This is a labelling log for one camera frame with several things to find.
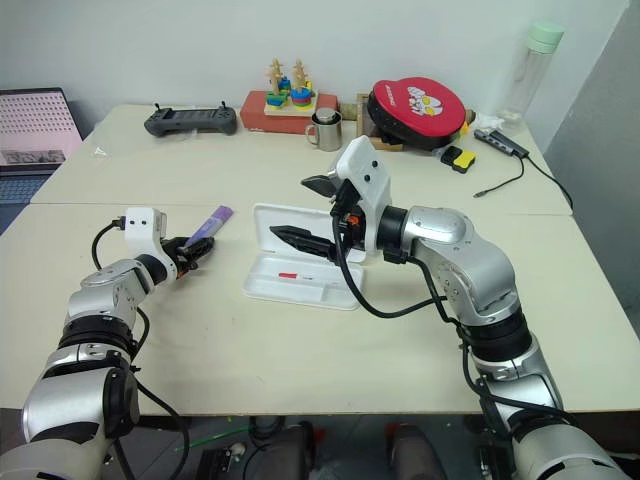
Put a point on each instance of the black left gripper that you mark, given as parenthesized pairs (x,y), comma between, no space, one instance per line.
(179,252)

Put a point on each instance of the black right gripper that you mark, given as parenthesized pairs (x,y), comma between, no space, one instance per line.
(347,220)

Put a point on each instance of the purple marker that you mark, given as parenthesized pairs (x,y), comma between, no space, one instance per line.
(212,224)

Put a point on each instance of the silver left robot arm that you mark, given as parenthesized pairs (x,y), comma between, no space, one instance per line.
(95,320)

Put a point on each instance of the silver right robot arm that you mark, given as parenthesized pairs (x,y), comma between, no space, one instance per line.
(470,260)

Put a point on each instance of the red marker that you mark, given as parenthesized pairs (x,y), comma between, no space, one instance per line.
(295,276)

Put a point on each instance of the white plastic pencil case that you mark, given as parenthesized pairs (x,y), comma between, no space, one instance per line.
(295,290)

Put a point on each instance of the red round cartoon case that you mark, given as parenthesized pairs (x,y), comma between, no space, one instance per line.
(417,107)

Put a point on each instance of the stainless steel mug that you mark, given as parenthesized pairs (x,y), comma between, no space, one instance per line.
(327,132)

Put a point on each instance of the red rectangular box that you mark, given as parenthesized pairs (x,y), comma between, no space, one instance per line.
(255,112)

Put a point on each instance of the wooden colourful stacking toy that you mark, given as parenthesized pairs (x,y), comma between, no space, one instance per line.
(290,95)

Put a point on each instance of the dark grey handheld controller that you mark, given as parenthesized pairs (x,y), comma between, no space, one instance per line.
(192,120)

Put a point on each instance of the small clear plastic scrap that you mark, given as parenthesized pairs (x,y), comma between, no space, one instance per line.
(100,151)

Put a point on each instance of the yellow black eraser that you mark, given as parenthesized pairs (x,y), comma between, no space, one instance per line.
(460,160)

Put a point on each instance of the thin green stick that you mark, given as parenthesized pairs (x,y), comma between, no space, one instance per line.
(215,437)

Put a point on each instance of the white crumpled tissue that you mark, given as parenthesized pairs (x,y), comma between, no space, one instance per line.
(487,121)

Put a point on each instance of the laptop with pink screen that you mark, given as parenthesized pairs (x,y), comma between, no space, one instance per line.
(30,130)

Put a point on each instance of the grey usb hub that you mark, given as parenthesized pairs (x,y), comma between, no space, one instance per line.
(500,141)

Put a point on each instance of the dark rounded robot leg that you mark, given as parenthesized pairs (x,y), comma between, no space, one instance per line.
(280,455)
(415,455)

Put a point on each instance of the clear bottle green lid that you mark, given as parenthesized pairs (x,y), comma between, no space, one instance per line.
(532,75)

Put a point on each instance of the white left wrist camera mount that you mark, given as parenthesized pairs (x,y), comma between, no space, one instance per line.
(141,230)

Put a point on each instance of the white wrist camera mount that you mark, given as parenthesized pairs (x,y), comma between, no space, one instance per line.
(367,175)
(141,230)

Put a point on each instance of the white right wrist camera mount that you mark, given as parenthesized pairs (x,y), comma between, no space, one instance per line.
(367,175)

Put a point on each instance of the wooden frame box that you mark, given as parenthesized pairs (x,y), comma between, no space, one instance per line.
(352,112)

